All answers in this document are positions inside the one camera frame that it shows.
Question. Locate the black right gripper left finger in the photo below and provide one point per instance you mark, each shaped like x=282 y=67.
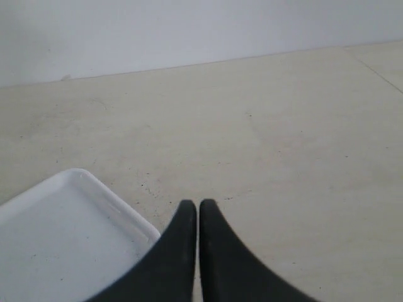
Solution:
x=166 y=272

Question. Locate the white square tray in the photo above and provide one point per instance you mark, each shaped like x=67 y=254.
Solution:
x=68 y=238

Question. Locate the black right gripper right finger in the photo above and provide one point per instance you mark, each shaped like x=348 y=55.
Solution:
x=229 y=271

